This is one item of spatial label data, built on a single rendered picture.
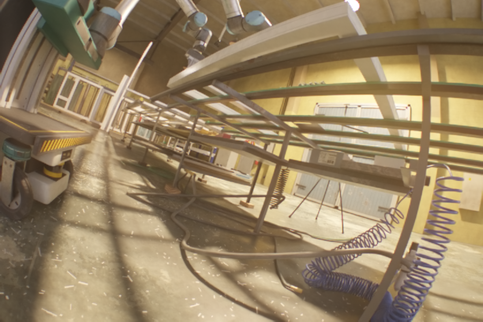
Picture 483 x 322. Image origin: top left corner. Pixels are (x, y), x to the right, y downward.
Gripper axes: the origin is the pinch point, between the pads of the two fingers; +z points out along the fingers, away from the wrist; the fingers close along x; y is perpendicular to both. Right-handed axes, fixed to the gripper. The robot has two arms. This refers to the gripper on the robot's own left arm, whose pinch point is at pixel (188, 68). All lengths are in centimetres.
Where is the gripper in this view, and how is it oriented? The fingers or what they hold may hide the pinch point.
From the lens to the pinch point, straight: 144.9
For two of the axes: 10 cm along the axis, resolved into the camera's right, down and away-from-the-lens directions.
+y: -6.0, -0.9, 7.9
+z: -3.1, 9.4, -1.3
